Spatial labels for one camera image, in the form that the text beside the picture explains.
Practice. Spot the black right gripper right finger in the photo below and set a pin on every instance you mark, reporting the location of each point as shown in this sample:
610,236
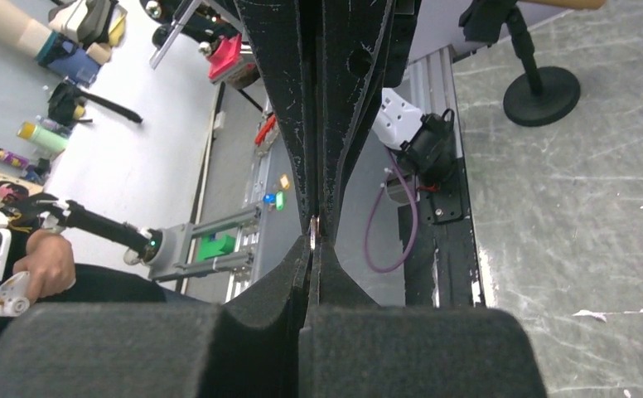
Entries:
351,347

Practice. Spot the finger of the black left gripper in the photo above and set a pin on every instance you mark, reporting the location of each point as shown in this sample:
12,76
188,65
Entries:
283,37
351,39

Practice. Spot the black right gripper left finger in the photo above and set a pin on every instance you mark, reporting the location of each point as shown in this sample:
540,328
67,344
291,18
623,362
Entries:
244,348

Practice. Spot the silver keyring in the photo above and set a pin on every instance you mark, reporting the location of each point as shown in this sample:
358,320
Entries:
313,232

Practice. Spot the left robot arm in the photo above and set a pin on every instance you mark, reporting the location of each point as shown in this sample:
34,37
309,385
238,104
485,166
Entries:
397,123

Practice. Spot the black round microphone stand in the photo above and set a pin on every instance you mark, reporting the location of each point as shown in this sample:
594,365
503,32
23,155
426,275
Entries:
542,95

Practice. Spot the person in white shirt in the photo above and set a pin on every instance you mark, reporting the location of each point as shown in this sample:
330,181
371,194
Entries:
56,277

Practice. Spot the tan microphone on stand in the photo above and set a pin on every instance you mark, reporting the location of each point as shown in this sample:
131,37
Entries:
571,4

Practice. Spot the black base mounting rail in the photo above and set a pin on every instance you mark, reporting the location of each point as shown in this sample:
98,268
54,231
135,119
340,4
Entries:
442,269

